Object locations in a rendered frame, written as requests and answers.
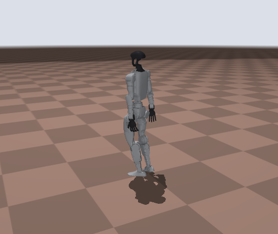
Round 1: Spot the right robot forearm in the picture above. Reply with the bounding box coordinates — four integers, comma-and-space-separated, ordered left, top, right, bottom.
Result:
147, 91, 154, 109

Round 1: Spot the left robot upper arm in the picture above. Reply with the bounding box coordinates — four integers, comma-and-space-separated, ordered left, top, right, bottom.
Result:
125, 73, 136, 100

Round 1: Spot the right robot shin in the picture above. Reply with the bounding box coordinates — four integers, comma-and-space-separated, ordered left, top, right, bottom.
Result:
141, 136, 151, 167

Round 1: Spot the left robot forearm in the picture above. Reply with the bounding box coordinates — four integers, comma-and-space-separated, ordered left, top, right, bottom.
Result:
125, 95, 134, 119

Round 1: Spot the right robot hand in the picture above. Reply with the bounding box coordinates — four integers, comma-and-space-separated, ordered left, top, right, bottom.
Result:
149, 105, 156, 122

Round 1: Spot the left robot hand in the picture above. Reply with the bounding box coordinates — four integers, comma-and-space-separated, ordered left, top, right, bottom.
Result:
128, 115, 138, 132

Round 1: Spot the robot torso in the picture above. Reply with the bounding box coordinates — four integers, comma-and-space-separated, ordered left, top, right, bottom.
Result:
131, 69, 148, 119

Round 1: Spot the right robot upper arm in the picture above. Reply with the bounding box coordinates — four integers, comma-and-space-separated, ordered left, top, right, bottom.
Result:
146, 70, 152, 94

